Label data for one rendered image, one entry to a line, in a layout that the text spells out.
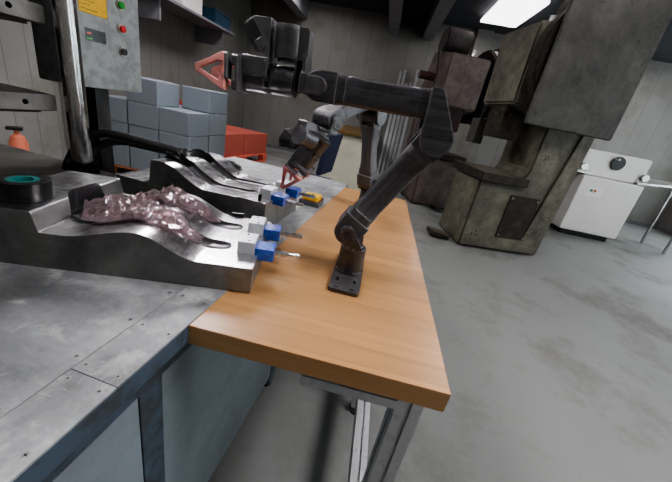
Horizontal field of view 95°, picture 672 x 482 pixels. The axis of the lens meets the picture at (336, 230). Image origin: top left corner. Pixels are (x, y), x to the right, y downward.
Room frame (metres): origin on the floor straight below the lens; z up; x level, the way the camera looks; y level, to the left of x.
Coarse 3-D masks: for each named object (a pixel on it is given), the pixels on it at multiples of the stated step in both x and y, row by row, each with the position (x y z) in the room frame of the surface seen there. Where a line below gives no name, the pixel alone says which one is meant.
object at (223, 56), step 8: (216, 56) 0.66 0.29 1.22; (224, 56) 0.65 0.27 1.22; (200, 64) 0.67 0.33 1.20; (208, 64) 0.68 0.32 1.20; (224, 64) 0.65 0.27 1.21; (232, 64) 0.67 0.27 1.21; (200, 72) 0.67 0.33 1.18; (224, 72) 0.65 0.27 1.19; (216, 80) 0.66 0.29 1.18; (224, 80) 0.66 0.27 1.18; (224, 88) 0.66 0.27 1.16
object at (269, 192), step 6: (264, 186) 0.88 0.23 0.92; (270, 186) 0.89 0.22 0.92; (264, 192) 0.86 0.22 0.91; (270, 192) 0.85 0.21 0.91; (276, 192) 0.89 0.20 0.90; (270, 198) 0.86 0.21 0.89; (276, 198) 0.85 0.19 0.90; (282, 198) 0.85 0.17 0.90; (288, 198) 0.89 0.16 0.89; (276, 204) 0.85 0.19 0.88; (282, 204) 0.85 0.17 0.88; (300, 204) 0.86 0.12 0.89
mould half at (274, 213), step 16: (160, 160) 0.88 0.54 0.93; (192, 160) 0.96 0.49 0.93; (224, 160) 1.10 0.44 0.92; (128, 176) 0.90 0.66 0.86; (144, 176) 0.93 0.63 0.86; (160, 176) 0.87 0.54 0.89; (176, 176) 0.86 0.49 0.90; (192, 176) 0.88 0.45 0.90; (224, 176) 1.00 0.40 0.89; (240, 176) 1.06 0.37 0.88; (128, 192) 0.89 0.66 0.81; (192, 192) 0.85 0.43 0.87; (208, 192) 0.84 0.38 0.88; (224, 192) 0.85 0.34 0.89; (240, 192) 0.87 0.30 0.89; (224, 208) 0.83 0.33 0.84; (240, 208) 0.82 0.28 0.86; (256, 208) 0.81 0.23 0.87; (272, 208) 0.86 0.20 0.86; (288, 208) 0.99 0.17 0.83
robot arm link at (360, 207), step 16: (416, 144) 0.64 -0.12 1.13; (400, 160) 0.65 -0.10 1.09; (416, 160) 0.64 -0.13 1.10; (432, 160) 0.64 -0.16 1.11; (384, 176) 0.66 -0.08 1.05; (400, 176) 0.65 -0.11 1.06; (368, 192) 0.66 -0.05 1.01; (384, 192) 0.65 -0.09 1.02; (352, 208) 0.66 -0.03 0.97; (368, 208) 0.65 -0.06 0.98; (384, 208) 0.67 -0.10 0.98; (336, 224) 0.65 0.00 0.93; (352, 224) 0.65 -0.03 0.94; (368, 224) 0.65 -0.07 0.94
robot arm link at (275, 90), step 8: (288, 64) 0.71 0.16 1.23; (296, 64) 0.67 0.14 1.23; (272, 72) 0.67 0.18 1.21; (280, 72) 0.67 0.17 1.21; (288, 72) 0.67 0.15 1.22; (296, 72) 0.68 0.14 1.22; (272, 80) 0.67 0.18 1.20; (280, 80) 0.67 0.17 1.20; (288, 80) 0.67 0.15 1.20; (296, 80) 0.68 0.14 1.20; (272, 88) 0.67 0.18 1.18; (280, 88) 0.67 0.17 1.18; (288, 88) 0.67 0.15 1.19; (296, 88) 0.69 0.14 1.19; (288, 96) 0.69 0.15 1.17; (296, 96) 0.71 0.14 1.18
